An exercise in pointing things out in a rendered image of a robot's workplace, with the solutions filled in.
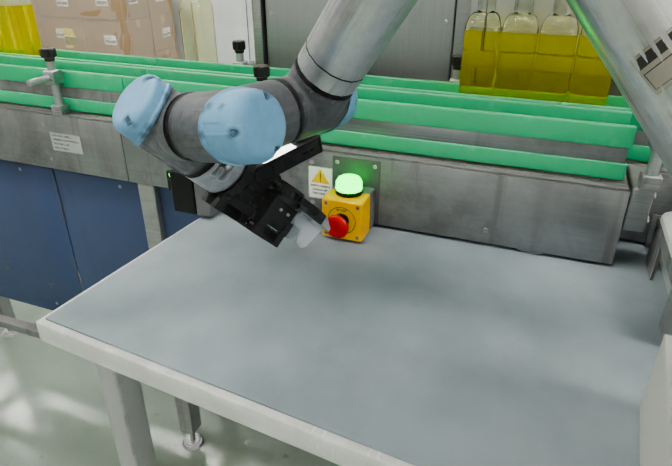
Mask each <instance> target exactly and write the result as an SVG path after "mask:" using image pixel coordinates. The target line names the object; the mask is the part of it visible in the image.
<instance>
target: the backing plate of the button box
mask: <svg viewBox="0 0 672 466"><path fill-rule="evenodd" d="M380 170H381V162H379V161H372V160H365V159H357V158H350V157H342V156H335V155H333V186H334V185H335V184H336V180H337V178H338V177H339V176H340V175H343V174H355V175H358V176H359V177H360V178H361V180H362V186H363V187H370V188H374V189H375V205H374V224H378V222H379V196H380Z"/></svg>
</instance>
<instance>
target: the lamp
mask: <svg viewBox="0 0 672 466"><path fill-rule="evenodd" d="M335 193H336V195H338V196H340V197H343V198H355V197H359V196H361V195H362V194H363V188H362V180H361V178H360V177H359V176H358V175H355V174H343V175H340V176H339V177H338V178H337V180H336V188H335Z"/></svg>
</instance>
